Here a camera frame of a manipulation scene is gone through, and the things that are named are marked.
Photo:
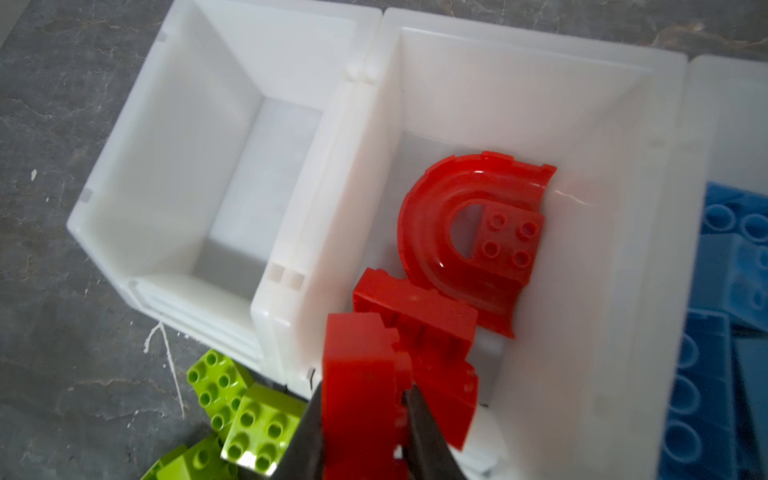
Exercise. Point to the blue lego brick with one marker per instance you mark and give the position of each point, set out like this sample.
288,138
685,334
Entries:
699,436
730,276
752,362
730,210

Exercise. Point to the white left plastic bin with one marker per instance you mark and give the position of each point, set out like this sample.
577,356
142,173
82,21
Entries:
196,186

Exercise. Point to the white right plastic bin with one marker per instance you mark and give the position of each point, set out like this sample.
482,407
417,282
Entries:
725,120

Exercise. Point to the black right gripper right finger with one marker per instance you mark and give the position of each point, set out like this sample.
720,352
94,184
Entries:
428,456

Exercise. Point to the green lego brick long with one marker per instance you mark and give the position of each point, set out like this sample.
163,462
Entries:
202,461

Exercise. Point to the red lego brick square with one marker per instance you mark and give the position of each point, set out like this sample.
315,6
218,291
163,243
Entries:
365,373

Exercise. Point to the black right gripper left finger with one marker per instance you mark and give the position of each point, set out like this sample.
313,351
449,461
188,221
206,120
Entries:
304,457

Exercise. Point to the red lego brick corner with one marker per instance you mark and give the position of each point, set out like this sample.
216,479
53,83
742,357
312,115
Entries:
449,384

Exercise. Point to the red arch lego piece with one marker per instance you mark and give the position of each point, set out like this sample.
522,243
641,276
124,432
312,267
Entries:
470,228

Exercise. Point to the red lego brick long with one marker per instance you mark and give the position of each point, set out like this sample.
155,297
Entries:
431,326

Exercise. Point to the green lego brick top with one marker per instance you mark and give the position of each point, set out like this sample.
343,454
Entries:
263,427

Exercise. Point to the white plastic bin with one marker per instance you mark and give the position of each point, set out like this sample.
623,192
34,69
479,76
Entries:
196,186
578,392
725,120

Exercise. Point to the white middle plastic bin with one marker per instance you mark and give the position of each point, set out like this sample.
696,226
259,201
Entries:
578,392

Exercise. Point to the red lego brick studded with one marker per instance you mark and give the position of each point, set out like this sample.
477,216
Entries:
506,241

